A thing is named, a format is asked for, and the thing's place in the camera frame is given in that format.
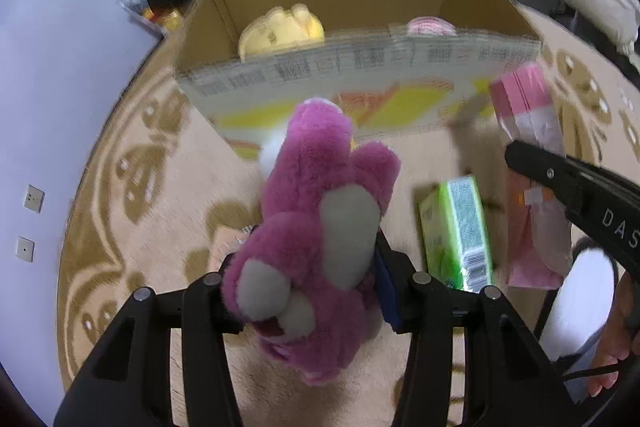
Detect yellow round containers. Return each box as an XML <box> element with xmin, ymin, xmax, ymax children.
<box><xmin>147</xmin><ymin>7</ymin><xmax>183</xmax><ymax>32</ymax></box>

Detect green tissue pack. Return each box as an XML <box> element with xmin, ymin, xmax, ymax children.
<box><xmin>417</xmin><ymin>175</ymin><xmax>495</xmax><ymax>293</ymax></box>

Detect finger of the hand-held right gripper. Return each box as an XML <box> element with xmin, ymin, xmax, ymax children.
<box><xmin>504</xmin><ymin>141</ymin><xmax>592</xmax><ymax>220</ymax></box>

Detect black cable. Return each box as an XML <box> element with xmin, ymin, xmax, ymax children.
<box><xmin>560</xmin><ymin>364</ymin><xmax>623</xmax><ymax>383</ymax></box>

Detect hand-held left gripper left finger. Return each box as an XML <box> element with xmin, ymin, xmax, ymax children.
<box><xmin>52</xmin><ymin>254</ymin><xmax>246</xmax><ymax>427</ymax></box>

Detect pink tissue pack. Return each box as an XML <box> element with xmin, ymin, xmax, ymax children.
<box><xmin>487</xmin><ymin>62</ymin><xmax>573</xmax><ymax>290</ymax></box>

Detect white wall power socket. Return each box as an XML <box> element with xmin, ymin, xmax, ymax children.
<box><xmin>22</xmin><ymin>184</ymin><xmax>46</xmax><ymax>212</ymax></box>

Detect pink plush bear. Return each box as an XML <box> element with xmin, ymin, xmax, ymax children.
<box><xmin>221</xmin><ymin>97</ymin><xmax>402</xmax><ymax>388</ymax></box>

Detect pink soft pad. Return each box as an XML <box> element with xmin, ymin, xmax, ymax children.
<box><xmin>405</xmin><ymin>16</ymin><xmax>457</xmax><ymax>38</ymax></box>

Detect person's right hand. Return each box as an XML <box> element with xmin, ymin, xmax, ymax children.
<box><xmin>587</xmin><ymin>276</ymin><xmax>640</xmax><ymax>400</ymax></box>

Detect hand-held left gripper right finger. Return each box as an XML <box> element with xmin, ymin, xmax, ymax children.
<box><xmin>372</xmin><ymin>227</ymin><xmax>576</xmax><ymax>427</ymax></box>

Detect yellow plush toy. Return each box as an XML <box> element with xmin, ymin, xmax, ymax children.
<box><xmin>237</xmin><ymin>3</ymin><xmax>327</xmax><ymax>62</ymax></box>

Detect beige brown patterned rug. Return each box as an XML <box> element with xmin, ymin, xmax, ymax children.
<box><xmin>55</xmin><ymin>2</ymin><xmax>640</xmax><ymax>427</ymax></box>

